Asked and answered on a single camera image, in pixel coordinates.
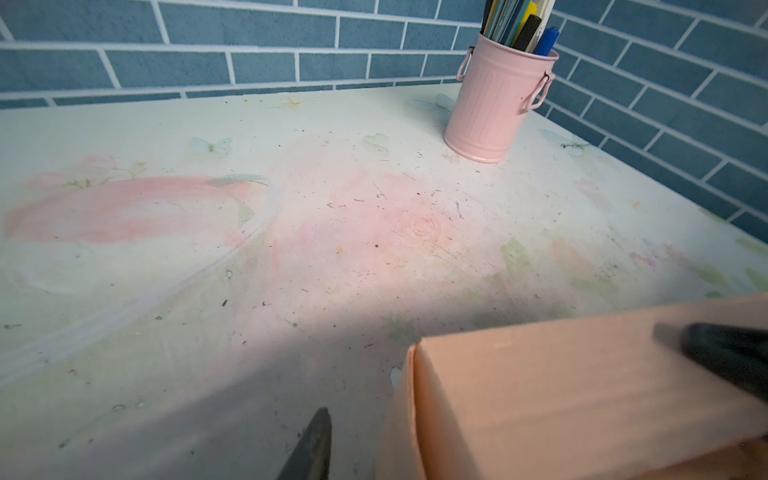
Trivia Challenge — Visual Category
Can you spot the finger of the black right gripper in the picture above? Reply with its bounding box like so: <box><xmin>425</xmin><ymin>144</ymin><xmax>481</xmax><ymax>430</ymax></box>
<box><xmin>652</xmin><ymin>322</ymin><xmax>767</xmax><ymax>403</ymax></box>

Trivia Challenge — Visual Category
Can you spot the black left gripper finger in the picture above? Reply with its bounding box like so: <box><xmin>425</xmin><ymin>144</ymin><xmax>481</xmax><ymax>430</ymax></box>
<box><xmin>277</xmin><ymin>407</ymin><xmax>332</xmax><ymax>480</ymax></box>

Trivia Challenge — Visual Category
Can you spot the peach cardboard paper box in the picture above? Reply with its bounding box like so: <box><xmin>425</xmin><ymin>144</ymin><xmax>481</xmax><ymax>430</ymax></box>
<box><xmin>374</xmin><ymin>294</ymin><xmax>767</xmax><ymax>479</ymax></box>

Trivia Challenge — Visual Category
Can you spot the pink metal pen cup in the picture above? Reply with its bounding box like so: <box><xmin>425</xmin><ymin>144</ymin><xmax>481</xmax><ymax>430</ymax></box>
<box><xmin>443</xmin><ymin>35</ymin><xmax>559</xmax><ymax>164</ymax></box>

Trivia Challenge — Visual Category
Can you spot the blue marker pen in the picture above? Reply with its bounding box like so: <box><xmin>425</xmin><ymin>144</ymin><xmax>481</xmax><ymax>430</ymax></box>
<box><xmin>533</xmin><ymin>27</ymin><xmax>560</xmax><ymax>57</ymax></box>

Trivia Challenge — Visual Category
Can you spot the black marker pen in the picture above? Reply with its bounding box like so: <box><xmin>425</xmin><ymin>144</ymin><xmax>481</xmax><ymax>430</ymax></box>
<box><xmin>512</xmin><ymin>14</ymin><xmax>542</xmax><ymax>52</ymax></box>

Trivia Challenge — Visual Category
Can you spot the white labelled marker pen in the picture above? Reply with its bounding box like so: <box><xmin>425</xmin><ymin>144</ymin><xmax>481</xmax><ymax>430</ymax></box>
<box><xmin>526</xmin><ymin>0</ymin><xmax>556</xmax><ymax>53</ymax></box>

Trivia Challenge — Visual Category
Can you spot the yellow marker pen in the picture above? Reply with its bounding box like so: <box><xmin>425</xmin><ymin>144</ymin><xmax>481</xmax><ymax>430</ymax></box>
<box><xmin>515</xmin><ymin>0</ymin><xmax>538</xmax><ymax>38</ymax></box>

